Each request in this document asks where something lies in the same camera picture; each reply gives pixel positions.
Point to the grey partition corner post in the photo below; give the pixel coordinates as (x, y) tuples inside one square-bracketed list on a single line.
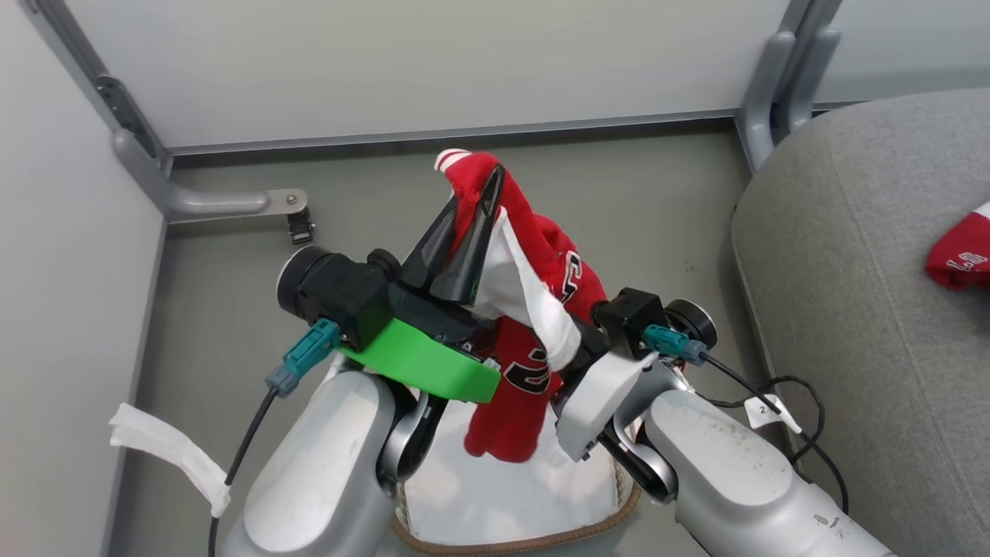
[(800, 19)]

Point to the grey fabric sofa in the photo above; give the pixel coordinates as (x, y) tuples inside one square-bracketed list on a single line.
[(858, 309)]

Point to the grey curved partition foot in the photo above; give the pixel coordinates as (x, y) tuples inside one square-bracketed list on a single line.
[(766, 93)]

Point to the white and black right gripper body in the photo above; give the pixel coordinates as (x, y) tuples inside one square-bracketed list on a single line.
[(595, 402)]

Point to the white laundry basket wicker rim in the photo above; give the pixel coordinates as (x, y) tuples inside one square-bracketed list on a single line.
[(510, 545)]

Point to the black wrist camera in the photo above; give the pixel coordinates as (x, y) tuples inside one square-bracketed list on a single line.
[(340, 290), (630, 309)]

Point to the grey partition foot silver plate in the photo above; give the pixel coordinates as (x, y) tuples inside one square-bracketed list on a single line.
[(209, 203)]

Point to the white garment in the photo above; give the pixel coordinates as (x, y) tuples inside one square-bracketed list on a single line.
[(510, 294)]

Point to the grey partition bottom rail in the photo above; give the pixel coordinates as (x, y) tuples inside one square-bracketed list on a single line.
[(464, 133)]

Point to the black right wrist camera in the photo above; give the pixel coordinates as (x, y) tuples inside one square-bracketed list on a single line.
[(630, 309)]

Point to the red garment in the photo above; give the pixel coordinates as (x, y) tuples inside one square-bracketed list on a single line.
[(963, 255)]

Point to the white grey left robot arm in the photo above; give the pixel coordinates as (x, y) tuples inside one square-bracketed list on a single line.
[(317, 464)]

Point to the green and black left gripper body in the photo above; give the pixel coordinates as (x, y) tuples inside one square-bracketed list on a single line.
[(425, 360)]

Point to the metal foot caster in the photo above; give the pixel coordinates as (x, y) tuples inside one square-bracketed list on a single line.
[(300, 228)]

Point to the red basketball jersey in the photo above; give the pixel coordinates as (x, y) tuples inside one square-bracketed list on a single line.
[(514, 402)]

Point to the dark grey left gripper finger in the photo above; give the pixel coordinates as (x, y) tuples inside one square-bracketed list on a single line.
[(464, 271), (425, 259)]

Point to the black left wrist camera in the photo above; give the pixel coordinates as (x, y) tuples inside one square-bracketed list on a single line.
[(340, 290)]

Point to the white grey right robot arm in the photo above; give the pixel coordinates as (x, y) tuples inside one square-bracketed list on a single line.
[(727, 480)]

